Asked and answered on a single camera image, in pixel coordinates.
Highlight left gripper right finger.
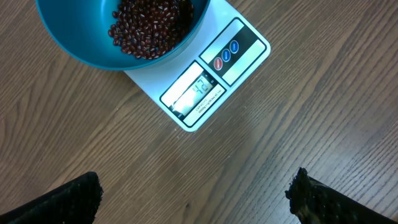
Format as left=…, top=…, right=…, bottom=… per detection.
left=285, top=167, right=397, bottom=224

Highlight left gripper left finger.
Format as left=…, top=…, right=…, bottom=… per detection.
left=1, top=171, right=103, bottom=224

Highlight teal metal bowl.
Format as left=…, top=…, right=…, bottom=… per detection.
left=35, top=0, right=210, bottom=71

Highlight white digital kitchen scale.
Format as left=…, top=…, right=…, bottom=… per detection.
left=126, top=0, right=271, bottom=132

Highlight red beans in bowl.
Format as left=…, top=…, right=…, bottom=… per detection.
left=108, top=0, right=195, bottom=60

